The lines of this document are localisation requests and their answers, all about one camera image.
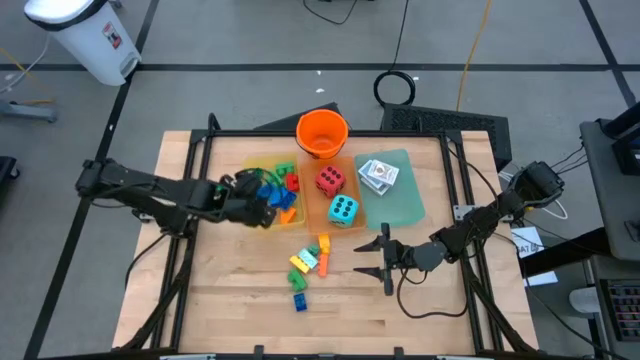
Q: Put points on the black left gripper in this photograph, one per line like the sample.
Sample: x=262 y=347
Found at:
x=240 y=202

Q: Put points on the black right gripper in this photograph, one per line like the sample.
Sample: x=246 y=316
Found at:
x=400 y=256

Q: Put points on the light blue toy brick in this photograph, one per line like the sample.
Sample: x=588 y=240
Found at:
x=266 y=193

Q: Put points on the orange toy brick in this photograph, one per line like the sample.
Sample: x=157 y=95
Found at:
x=323 y=266
x=287 y=215

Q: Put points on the red toy brick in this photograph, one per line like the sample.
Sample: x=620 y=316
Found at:
x=293 y=182

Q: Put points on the yellow toy brick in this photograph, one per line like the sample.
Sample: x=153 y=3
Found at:
x=298 y=264
x=325 y=244

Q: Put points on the teal foam die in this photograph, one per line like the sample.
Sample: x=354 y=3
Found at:
x=343 y=211

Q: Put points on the small dark green toy brick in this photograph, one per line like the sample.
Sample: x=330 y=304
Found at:
x=314 y=249

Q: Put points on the blue patterned card deck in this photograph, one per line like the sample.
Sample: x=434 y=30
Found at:
x=375 y=190

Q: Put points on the red foam die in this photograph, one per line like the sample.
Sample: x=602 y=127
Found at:
x=330 y=181

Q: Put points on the gold emblem card deck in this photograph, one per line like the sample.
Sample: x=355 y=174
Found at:
x=384 y=172

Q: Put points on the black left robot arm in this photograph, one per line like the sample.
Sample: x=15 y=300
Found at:
x=150 y=192

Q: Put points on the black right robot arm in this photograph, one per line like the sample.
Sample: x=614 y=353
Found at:
x=480 y=220

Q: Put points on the yellow translucent plastic bin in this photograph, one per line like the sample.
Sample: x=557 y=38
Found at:
x=300 y=220

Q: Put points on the teal translucent plastic bin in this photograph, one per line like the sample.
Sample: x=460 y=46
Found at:
x=400 y=210

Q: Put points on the orange pumpkin face bucket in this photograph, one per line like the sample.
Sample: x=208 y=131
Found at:
x=322 y=132

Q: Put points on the black perforated computer case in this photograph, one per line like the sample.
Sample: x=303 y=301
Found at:
x=445 y=122

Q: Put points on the white printed paper sheet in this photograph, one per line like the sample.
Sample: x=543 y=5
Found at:
x=530 y=245

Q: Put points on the black desk edge bar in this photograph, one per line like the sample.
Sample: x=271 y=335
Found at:
x=570 y=252

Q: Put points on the grey cylinder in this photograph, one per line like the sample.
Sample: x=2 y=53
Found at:
x=584 y=300

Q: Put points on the white pedal trash bin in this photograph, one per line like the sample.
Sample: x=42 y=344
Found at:
x=85 y=40

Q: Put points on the grey equipment cart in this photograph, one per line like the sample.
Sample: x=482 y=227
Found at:
x=607 y=200

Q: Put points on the grey metal stand base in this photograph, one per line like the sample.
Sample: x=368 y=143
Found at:
x=30 y=112

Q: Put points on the black keyboard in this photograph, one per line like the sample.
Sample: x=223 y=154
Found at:
x=625 y=310

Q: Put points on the black aluminium table frame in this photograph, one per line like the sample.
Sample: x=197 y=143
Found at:
x=240 y=133

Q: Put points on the black camera clamp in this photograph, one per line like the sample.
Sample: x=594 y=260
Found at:
x=258 y=352
x=398 y=353

